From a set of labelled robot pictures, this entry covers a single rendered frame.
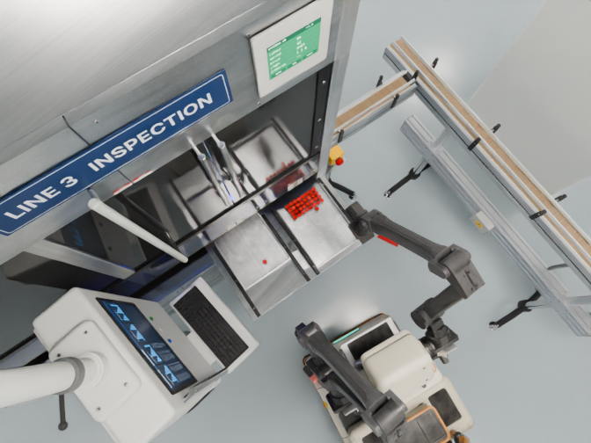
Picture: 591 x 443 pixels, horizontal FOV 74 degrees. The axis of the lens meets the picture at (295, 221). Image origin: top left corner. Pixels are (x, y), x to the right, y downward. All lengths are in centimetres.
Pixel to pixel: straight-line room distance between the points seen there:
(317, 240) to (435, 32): 243
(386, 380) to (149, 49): 116
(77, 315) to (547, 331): 283
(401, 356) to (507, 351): 174
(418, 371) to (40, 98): 128
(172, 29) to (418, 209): 241
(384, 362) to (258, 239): 86
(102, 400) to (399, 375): 90
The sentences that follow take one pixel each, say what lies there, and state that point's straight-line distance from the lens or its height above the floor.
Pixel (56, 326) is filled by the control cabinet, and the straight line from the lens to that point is 139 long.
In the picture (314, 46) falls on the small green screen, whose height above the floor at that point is 194.
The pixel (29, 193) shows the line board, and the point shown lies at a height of 199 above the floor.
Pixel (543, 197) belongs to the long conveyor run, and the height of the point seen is 93.
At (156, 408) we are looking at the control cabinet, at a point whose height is 155.
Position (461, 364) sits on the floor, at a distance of 298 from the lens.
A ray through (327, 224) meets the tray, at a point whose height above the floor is 88.
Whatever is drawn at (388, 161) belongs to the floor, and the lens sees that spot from 310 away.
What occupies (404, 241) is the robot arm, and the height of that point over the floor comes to 148.
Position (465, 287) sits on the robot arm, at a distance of 125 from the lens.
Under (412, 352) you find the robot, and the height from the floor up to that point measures 137.
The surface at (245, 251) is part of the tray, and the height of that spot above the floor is 88.
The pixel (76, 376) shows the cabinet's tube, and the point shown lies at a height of 173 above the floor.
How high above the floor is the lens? 275
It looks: 75 degrees down
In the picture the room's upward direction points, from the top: straight up
